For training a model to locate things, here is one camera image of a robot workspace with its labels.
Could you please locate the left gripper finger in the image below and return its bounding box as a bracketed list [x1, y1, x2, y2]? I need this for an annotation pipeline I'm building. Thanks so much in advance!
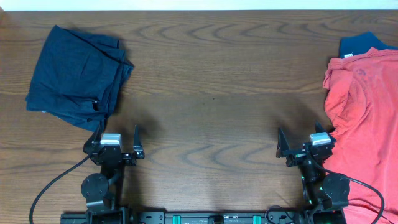
[133, 125, 143, 153]
[90, 121, 104, 144]

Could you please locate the coral red t-shirt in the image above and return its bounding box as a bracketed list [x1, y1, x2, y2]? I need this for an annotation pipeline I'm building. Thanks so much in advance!
[323, 48, 397, 223]

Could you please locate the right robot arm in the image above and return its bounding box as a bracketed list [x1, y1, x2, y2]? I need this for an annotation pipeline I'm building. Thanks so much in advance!
[276, 122, 350, 223]

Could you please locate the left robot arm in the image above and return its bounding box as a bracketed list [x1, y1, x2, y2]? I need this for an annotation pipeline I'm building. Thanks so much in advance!
[60, 126, 145, 224]

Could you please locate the folded dark navy garment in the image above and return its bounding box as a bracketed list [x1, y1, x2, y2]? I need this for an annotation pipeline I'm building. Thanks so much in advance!
[25, 26, 134, 131]

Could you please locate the blue garment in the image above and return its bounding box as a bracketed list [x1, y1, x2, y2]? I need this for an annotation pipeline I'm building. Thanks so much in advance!
[339, 32, 397, 58]

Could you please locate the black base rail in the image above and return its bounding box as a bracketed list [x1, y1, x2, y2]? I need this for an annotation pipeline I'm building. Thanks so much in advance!
[137, 210, 305, 224]

